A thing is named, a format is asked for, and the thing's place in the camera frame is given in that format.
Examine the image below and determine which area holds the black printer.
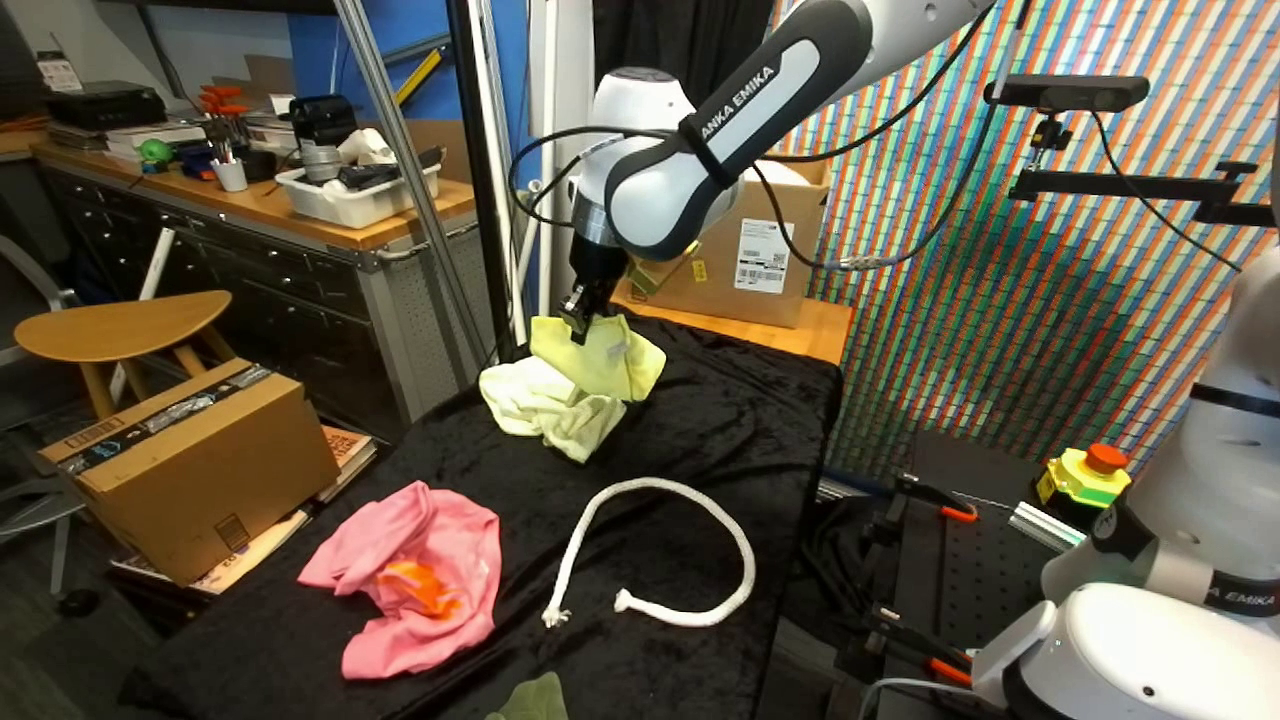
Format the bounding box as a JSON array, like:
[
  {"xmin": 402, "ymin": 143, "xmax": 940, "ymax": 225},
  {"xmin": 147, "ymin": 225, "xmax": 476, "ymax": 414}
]
[{"xmin": 44, "ymin": 80, "xmax": 170, "ymax": 137}]

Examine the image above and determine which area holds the wooden side platform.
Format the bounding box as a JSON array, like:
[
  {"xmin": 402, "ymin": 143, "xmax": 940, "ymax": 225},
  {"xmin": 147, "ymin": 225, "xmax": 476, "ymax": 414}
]
[{"xmin": 607, "ymin": 284, "xmax": 855, "ymax": 373}]

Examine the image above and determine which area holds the black curtain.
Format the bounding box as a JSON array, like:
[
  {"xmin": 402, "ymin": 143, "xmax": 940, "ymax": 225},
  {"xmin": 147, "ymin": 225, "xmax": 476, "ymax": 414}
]
[{"xmin": 593, "ymin": 0, "xmax": 785, "ymax": 174}]

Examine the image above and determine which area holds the yellow cloth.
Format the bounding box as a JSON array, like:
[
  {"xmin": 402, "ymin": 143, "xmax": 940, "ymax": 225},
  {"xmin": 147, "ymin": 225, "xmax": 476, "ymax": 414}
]
[{"xmin": 527, "ymin": 312, "xmax": 671, "ymax": 470}]

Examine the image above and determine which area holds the orange handle clamp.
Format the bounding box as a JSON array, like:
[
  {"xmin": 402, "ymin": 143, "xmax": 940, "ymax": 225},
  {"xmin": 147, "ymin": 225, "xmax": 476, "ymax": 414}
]
[
  {"xmin": 892, "ymin": 473, "xmax": 982, "ymax": 527},
  {"xmin": 864, "ymin": 603, "xmax": 981, "ymax": 691}
]

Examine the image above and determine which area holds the white rope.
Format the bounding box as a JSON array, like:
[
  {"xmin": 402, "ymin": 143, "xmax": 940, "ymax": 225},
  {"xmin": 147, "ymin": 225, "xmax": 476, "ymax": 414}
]
[{"xmin": 536, "ymin": 473, "xmax": 758, "ymax": 631}]

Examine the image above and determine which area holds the cardboard box with black tape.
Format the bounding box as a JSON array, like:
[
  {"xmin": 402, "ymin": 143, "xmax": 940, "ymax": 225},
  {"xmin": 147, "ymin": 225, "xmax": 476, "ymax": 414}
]
[{"xmin": 37, "ymin": 356, "xmax": 345, "ymax": 589}]

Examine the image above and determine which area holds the grey office chair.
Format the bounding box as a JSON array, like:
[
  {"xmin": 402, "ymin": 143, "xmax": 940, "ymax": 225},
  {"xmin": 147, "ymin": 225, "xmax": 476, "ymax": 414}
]
[{"xmin": 0, "ymin": 234, "xmax": 88, "ymax": 615}]

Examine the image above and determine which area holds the silver metal pole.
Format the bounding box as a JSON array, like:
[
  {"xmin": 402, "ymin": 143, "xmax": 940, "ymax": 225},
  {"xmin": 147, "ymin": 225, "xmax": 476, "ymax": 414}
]
[{"xmin": 330, "ymin": 0, "xmax": 504, "ymax": 381}]

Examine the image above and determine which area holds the white plastic bin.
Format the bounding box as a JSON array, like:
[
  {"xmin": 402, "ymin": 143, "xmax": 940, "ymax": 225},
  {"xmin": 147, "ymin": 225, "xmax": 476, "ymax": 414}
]
[{"xmin": 271, "ymin": 157, "xmax": 445, "ymax": 234}]

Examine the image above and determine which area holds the black vertical pole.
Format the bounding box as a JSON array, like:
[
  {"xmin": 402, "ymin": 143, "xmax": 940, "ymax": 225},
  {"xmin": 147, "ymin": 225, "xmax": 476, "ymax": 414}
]
[{"xmin": 445, "ymin": 0, "xmax": 527, "ymax": 370}]

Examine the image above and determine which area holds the cardboard box with white label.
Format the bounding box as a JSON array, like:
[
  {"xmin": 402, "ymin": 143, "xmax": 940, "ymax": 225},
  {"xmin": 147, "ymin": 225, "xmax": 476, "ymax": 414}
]
[{"xmin": 622, "ymin": 157, "xmax": 833, "ymax": 331}]

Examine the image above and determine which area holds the white towel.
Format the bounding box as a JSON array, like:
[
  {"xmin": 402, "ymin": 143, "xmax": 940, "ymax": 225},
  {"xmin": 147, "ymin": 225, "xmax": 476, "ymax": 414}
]
[{"xmin": 476, "ymin": 356, "xmax": 593, "ymax": 446}]

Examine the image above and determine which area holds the black camera on mount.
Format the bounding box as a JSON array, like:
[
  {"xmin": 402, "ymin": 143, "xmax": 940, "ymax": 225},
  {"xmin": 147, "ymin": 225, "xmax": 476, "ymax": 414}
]
[{"xmin": 981, "ymin": 73, "xmax": 1152, "ymax": 116}]

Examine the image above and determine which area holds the yellow red emergency stop button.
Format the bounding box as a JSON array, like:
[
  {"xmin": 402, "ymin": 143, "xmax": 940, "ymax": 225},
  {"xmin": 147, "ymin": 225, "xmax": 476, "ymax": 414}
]
[{"xmin": 1036, "ymin": 439, "xmax": 1137, "ymax": 517}]

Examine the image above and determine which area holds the black round appliance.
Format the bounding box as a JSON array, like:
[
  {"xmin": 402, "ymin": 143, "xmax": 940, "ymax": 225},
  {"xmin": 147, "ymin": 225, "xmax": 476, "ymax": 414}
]
[{"xmin": 286, "ymin": 94, "xmax": 359, "ymax": 185}]

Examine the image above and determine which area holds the black velvet tablecloth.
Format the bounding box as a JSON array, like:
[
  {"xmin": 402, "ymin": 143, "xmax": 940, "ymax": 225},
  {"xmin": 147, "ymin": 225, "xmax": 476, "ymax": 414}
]
[{"xmin": 114, "ymin": 316, "xmax": 848, "ymax": 720}]

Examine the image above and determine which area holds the wooden top counter cabinet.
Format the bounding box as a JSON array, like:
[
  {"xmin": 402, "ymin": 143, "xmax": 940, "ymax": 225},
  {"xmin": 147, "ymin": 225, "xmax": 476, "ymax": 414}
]
[{"xmin": 31, "ymin": 133, "xmax": 481, "ymax": 435}]

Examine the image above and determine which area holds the pink shirt with orange print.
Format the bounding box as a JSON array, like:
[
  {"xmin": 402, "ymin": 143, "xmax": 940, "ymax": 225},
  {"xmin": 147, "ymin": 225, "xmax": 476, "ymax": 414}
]
[{"xmin": 297, "ymin": 475, "xmax": 506, "ymax": 684}]

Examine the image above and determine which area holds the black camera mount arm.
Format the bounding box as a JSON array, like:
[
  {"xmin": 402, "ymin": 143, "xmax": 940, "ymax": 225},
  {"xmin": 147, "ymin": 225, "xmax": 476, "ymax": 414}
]
[{"xmin": 1007, "ymin": 157, "xmax": 1276, "ymax": 234}]

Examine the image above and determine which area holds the black perforated breadboard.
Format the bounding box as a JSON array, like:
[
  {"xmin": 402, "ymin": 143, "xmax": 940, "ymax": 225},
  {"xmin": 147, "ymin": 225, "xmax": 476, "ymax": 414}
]
[{"xmin": 884, "ymin": 431, "xmax": 1072, "ymax": 671}]

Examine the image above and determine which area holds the wooden stool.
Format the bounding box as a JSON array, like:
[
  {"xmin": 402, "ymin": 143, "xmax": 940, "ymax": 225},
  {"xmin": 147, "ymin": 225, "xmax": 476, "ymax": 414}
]
[{"xmin": 10, "ymin": 289, "xmax": 236, "ymax": 425}]

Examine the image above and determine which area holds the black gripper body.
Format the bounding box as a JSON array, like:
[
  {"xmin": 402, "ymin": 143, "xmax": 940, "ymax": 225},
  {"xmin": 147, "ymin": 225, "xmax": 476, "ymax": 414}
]
[{"xmin": 569, "ymin": 238, "xmax": 633, "ymax": 326}]

